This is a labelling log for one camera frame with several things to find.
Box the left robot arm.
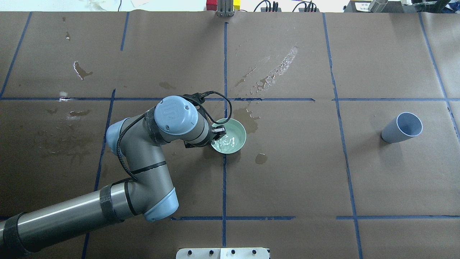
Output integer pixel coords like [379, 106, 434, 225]
[1, 91, 232, 259]

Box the yellow block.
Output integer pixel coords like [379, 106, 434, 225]
[233, 0, 241, 10]

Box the aluminium frame post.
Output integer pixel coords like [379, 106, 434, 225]
[216, 0, 235, 17]

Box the mint green bowl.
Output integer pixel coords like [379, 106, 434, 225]
[211, 118, 247, 154]

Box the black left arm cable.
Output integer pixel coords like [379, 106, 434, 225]
[116, 91, 233, 180]

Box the red block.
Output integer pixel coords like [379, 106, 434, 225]
[206, 0, 217, 11]

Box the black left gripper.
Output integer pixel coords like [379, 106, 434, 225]
[184, 124, 226, 149]

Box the light blue cup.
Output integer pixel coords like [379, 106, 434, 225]
[381, 112, 423, 143]

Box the silver metal can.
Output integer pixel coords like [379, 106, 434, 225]
[368, 0, 388, 13]

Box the white mounting plate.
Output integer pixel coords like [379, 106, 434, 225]
[175, 247, 271, 259]

